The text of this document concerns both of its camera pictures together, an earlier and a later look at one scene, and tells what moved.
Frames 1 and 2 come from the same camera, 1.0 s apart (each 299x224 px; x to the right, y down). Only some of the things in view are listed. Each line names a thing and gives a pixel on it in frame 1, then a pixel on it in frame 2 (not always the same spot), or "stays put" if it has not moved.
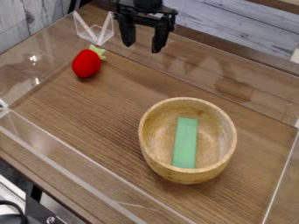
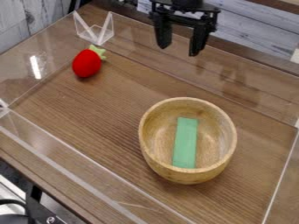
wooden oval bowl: (188, 139) stays put
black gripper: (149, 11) to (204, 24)
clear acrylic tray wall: (69, 127) stays put
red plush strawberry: (87, 61) stays put
